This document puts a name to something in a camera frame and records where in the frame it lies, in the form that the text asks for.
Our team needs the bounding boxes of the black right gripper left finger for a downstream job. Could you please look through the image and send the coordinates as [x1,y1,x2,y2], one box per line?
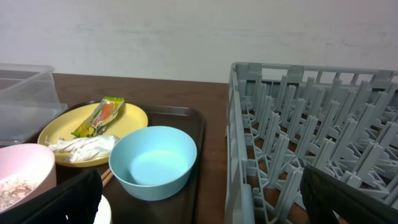
[1,169,103,224]

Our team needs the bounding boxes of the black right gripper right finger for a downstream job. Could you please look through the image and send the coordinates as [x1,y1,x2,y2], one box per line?
[300,166,397,224]

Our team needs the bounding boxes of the light blue bowl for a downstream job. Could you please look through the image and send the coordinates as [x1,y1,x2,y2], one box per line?
[109,126,198,201]

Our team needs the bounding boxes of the wooden chopstick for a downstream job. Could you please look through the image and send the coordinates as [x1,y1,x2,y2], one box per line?
[101,169,111,180]
[102,172,114,187]

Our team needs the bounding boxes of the left wooden chopstick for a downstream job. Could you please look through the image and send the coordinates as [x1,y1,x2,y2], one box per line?
[101,169,111,180]

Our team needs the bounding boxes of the yellow green snack wrapper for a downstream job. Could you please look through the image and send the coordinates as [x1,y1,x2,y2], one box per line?
[71,96,124,138]

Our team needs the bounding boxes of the white tissue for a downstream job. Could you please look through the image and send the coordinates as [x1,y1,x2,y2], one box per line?
[48,135,121,162]

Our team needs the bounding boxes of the grey dishwasher rack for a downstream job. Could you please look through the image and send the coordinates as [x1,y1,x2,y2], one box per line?
[224,62,397,223]

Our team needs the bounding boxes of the rice food waste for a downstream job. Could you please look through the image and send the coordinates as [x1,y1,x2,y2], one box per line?
[1,178,38,211]

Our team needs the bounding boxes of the right wooden chopstick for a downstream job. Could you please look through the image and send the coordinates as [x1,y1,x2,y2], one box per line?
[102,172,114,187]

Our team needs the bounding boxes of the clear plastic bin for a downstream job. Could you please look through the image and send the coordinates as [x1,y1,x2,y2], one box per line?
[1,63,67,146]

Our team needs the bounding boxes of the white cup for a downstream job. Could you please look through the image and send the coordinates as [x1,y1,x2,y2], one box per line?
[93,195,113,224]

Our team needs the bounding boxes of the dark brown serving tray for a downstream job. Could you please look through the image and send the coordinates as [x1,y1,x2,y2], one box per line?
[37,101,206,224]

